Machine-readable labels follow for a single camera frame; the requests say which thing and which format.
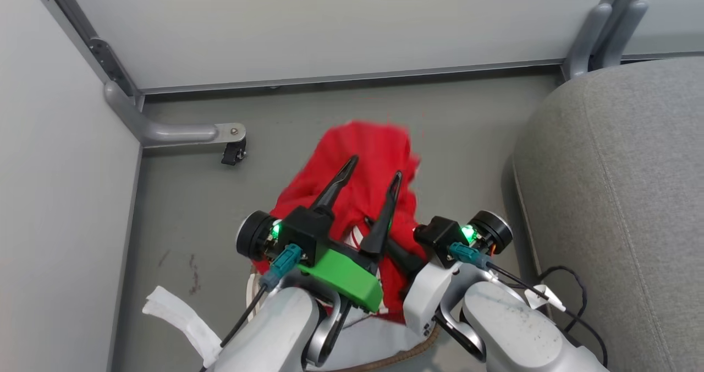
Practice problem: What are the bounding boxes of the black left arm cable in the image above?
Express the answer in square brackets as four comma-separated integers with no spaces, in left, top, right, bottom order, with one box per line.
[219,284,270,348]

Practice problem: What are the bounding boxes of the grey partition bottom rail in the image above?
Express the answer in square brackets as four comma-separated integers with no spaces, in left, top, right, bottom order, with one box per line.
[137,57,566,95]

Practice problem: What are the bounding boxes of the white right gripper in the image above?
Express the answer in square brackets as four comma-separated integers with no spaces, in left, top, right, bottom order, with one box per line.
[364,216,464,338]

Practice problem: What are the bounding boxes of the grey partition foot tube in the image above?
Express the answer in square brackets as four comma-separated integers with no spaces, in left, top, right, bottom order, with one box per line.
[103,81,247,148]

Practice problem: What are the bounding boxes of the red clothing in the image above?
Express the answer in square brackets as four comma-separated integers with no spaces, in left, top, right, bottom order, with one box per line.
[253,120,427,324]

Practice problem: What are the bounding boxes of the grey partition frame post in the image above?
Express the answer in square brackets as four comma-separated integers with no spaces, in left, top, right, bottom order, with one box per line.
[25,0,145,111]

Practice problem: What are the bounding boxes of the white fabric basket strap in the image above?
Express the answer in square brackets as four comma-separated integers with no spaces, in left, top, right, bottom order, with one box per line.
[142,286,223,368]

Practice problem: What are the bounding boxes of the black caster wheel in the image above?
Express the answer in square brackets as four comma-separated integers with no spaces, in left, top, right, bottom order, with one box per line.
[221,140,248,167]

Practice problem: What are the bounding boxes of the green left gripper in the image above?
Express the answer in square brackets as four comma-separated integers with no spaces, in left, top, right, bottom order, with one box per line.
[299,155,404,314]

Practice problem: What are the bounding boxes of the grey double partition foot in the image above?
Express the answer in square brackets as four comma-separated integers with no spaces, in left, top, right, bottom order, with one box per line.
[562,0,658,81]

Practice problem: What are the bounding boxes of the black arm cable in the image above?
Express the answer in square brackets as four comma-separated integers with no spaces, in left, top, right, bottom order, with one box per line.
[484,259,609,368]
[219,284,270,348]

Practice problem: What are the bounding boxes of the grey fabric sofa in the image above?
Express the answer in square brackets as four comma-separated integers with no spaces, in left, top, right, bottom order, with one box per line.
[511,57,704,372]

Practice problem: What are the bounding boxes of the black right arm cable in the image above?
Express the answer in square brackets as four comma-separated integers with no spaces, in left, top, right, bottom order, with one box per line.
[484,259,609,368]

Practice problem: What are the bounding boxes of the white cable tag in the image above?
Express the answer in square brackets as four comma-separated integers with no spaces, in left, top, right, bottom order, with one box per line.
[522,284,567,313]

